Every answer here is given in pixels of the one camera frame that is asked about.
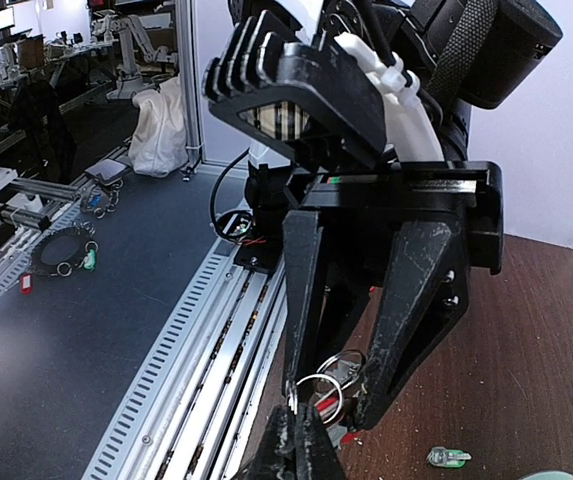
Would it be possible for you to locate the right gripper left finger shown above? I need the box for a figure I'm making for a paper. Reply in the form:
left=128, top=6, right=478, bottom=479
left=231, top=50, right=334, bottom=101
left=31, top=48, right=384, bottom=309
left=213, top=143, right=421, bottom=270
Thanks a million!
left=238, top=406, right=296, bottom=480

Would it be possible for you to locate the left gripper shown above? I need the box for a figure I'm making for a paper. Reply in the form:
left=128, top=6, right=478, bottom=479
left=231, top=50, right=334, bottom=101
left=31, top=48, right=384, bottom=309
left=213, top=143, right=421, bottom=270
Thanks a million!
left=283, top=161, right=504, bottom=430

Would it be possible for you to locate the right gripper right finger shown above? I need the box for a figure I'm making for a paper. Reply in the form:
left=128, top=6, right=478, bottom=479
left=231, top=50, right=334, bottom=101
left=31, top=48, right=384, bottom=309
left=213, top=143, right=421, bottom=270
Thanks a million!
left=294, top=404, right=346, bottom=480

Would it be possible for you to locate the red key tag with key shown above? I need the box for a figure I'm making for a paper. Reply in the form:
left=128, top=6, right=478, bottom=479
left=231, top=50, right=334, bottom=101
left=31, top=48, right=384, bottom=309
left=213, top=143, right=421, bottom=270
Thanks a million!
left=315, top=392, right=357, bottom=449

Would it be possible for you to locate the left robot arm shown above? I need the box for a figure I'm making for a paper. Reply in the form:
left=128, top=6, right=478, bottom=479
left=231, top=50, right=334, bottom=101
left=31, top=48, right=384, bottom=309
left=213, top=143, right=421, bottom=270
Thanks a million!
left=203, top=1, right=562, bottom=430

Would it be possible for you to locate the pale green key tag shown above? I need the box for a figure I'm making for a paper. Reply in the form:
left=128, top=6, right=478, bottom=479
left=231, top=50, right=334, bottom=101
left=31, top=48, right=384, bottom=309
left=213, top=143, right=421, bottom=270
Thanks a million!
left=426, top=446, right=472, bottom=469

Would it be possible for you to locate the light blue flower plate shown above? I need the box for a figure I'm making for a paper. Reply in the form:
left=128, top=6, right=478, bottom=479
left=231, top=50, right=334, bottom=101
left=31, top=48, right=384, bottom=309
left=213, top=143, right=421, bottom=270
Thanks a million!
left=520, top=470, right=573, bottom=480

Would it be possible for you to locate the white cloth bag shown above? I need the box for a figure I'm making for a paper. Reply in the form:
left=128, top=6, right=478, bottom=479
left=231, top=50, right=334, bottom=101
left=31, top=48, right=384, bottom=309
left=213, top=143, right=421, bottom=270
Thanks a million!
left=128, top=76, right=188, bottom=178

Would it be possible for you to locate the black key holder on floor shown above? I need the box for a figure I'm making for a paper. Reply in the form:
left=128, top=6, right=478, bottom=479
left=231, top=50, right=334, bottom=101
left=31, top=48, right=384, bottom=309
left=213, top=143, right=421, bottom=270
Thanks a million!
left=19, top=221, right=99, bottom=295

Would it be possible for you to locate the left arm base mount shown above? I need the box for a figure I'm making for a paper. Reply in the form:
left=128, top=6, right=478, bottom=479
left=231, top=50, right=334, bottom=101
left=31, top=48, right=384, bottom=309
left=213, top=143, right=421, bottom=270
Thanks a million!
left=209, top=149, right=293, bottom=275

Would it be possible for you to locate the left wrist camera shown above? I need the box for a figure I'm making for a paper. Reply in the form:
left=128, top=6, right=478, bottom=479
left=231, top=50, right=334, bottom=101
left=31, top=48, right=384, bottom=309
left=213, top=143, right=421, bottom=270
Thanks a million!
left=201, top=9, right=447, bottom=169

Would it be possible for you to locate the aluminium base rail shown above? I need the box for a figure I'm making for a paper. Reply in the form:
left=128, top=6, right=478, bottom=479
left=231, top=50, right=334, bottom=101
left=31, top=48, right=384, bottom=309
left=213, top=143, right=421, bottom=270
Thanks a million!
left=0, top=167, right=285, bottom=479

